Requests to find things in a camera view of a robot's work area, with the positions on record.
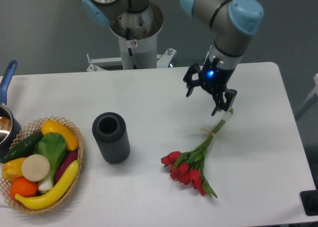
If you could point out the white furniture piece right edge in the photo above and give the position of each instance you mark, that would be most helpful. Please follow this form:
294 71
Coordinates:
309 100

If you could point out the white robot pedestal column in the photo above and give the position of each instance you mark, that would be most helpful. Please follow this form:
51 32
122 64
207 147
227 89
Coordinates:
137 42

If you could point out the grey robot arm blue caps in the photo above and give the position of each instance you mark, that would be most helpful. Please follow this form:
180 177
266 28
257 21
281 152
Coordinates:
234 21

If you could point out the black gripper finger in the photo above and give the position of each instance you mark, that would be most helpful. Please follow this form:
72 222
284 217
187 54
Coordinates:
190 82
223 100

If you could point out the blue handled saucepan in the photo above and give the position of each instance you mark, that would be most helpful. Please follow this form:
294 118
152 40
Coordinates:
9 126

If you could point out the green bok choy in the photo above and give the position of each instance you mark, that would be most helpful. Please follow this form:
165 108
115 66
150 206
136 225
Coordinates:
53 146

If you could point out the beige round disc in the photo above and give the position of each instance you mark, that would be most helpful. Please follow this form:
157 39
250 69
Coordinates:
35 167

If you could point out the red tulip bouquet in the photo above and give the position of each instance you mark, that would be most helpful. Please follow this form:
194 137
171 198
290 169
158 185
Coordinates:
188 167

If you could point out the dark grey ribbed vase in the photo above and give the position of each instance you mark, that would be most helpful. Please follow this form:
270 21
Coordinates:
110 132

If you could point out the yellow squash upper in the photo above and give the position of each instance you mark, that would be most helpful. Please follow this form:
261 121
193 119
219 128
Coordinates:
52 126

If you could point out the yellow banana-shaped squash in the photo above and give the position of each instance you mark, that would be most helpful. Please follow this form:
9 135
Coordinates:
55 194

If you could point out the orange fruit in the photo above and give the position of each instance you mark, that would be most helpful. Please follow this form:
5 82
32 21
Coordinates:
23 187

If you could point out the yellow bell pepper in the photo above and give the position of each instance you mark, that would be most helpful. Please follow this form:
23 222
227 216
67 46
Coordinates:
12 170

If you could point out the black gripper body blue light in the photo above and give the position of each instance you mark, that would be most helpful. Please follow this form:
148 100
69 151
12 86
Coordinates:
215 78

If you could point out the black device at table edge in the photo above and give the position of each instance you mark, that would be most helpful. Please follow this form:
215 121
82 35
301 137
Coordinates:
310 202

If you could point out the white metal base frame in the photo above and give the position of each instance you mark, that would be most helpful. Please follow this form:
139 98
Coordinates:
96 65

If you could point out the green cucumber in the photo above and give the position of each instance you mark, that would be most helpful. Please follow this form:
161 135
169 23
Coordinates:
22 149

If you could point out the purple eggplant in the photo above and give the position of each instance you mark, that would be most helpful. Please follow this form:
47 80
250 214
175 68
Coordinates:
70 157

